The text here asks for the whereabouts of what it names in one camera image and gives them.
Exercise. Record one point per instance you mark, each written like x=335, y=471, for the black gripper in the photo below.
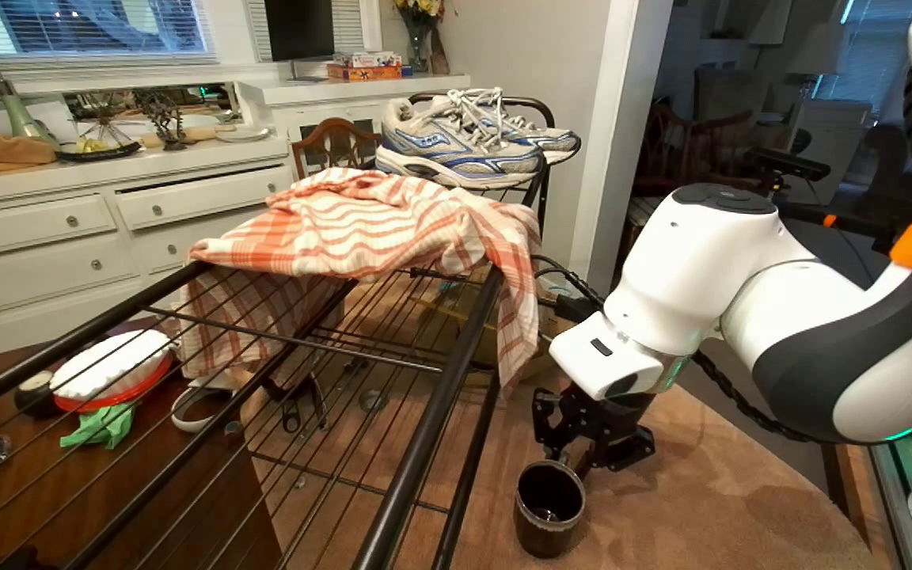
x=599, y=412

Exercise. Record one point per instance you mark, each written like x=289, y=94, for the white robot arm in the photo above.
x=720, y=273

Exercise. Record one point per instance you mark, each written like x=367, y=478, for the white red oval object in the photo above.
x=110, y=365

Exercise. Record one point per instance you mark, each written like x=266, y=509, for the green crumpled object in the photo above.
x=98, y=424

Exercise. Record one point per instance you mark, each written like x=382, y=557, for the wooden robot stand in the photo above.
x=848, y=484

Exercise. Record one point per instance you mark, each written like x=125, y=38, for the black clip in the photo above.
x=299, y=399

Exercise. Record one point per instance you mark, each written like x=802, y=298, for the orange white striped cloth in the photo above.
x=372, y=227

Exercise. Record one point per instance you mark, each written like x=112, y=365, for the dark clothes pile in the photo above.
x=547, y=132

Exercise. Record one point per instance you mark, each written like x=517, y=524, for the white blue running shoe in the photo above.
x=458, y=147

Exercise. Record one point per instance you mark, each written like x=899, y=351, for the dark wooden chair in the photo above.
x=335, y=136

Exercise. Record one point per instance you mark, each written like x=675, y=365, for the orange box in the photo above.
x=367, y=66

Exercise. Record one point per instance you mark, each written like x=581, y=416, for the vase with flowers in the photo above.
x=421, y=36

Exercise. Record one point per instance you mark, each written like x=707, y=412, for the dark plate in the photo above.
x=98, y=153

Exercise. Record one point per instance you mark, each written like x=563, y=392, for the white dresser with drawers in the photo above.
x=34, y=227

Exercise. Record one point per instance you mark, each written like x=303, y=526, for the silver desk lamp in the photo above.
x=14, y=104

